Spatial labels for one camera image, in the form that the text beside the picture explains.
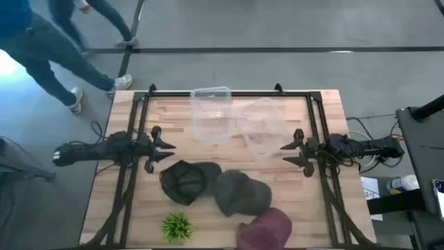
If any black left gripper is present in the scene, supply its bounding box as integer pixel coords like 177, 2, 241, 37
137, 125, 177, 174

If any black bar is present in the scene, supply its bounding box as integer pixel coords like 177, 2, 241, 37
366, 188, 427, 216

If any grey stand base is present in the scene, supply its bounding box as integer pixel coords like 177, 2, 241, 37
0, 135, 57, 184

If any small green potted plant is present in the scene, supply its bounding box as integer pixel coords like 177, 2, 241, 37
160, 212, 194, 244

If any dark grey cap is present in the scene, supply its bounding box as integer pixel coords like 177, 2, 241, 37
213, 169, 273, 218

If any black metal table frame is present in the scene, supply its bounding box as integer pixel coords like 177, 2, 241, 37
83, 83, 378, 249

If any grey cart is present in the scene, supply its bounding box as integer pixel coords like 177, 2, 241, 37
395, 94, 444, 250

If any clear plastic storage bin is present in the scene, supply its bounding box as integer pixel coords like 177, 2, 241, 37
235, 97, 291, 163
189, 85, 234, 145

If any black mesh cap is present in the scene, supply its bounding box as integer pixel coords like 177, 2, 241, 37
159, 159, 223, 207

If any person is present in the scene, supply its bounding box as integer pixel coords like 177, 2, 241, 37
0, 0, 134, 117
48, 0, 139, 58

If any maroon cap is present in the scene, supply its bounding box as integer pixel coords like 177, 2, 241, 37
236, 207, 293, 250

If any white wipes canister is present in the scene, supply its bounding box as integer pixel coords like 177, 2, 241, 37
385, 174, 420, 196

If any white paper sheet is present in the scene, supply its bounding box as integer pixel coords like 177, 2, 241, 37
360, 176, 384, 222

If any white cable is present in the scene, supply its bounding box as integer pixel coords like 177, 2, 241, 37
348, 129, 378, 168

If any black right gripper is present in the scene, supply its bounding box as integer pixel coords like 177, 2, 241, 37
280, 128, 321, 178

